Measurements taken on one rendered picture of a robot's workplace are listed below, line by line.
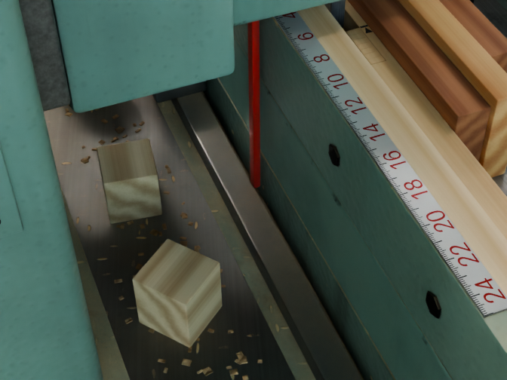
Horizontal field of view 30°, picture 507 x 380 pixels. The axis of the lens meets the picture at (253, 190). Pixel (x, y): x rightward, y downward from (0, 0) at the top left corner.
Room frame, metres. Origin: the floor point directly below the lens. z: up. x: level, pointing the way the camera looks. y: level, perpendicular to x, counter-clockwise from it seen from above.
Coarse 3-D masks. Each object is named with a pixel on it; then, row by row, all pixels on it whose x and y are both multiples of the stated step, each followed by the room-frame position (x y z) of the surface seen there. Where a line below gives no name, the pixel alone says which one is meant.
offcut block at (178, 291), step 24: (168, 240) 0.36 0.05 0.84; (168, 264) 0.34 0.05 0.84; (192, 264) 0.34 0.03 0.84; (216, 264) 0.34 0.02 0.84; (144, 288) 0.33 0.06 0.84; (168, 288) 0.32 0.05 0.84; (192, 288) 0.32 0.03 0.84; (216, 288) 0.34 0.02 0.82; (144, 312) 0.33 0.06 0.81; (168, 312) 0.32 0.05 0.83; (192, 312) 0.32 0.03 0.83; (216, 312) 0.34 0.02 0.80; (168, 336) 0.32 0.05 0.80; (192, 336) 0.32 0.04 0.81
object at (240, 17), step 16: (240, 0) 0.39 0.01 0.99; (256, 0) 0.39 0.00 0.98; (272, 0) 0.40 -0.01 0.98; (288, 0) 0.40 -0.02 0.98; (304, 0) 0.40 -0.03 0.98; (320, 0) 0.41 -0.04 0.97; (336, 0) 0.41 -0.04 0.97; (240, 16) 0.39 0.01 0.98; (256, 16) 0.39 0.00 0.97; (272, 16) 0.40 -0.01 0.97
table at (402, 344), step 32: (480, 0) 0.51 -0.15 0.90; (288, 128) 0.39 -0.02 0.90; (288, 160) 0.39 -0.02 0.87; (288, 192) 0.39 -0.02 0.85; (320, 192) 0.35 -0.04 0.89; (320, 224) 0.35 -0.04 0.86; (352, 224) 0.32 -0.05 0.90; (352, 256) 0.31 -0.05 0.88; (352, 288) 0.31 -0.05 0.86; (384, 288) 0.28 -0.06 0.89; (384, 320) 0.28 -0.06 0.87; (384, 352) 0.28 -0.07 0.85; (416, 352) 0.25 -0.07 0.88
